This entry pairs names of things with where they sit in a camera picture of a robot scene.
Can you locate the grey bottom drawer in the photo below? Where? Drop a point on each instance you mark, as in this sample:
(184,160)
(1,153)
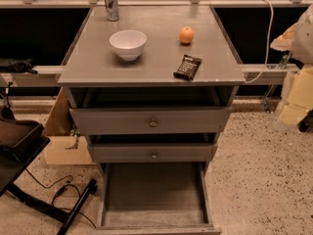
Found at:
(155,199)

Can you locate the grey drawer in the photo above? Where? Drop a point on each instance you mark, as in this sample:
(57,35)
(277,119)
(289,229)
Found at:
(151,153)
(151,120)
(155,199)

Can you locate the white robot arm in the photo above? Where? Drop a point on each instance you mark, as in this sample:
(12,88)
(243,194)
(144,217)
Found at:
(298,40)

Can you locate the grey drawer cabinet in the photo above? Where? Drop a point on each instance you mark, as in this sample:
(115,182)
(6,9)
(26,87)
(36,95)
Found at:
(96,78)

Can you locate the grey top drawer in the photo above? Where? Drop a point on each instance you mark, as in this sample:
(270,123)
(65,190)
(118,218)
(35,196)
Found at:
(151,120)

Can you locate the grey middle drawer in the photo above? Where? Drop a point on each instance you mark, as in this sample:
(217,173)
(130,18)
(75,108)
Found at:
(151,153)

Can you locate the black snack bar packet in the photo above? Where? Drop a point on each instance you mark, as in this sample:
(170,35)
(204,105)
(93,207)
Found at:
(188,68)

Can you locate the white bowl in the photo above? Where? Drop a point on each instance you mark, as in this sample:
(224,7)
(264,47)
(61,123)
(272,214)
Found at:
(128,44)

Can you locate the orange fruit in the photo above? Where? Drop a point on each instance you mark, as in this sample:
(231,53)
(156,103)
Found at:
(186,35)

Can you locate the cardboard box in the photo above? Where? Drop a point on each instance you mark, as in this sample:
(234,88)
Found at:
(67,146)

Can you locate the silver drink can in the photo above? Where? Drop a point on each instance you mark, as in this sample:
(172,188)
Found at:
(112,10)

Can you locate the brown chair seat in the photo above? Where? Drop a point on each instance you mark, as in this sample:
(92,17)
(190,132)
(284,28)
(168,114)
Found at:
(16,135)

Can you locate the black bag on rail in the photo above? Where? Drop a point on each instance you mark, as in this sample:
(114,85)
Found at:
(16,65)

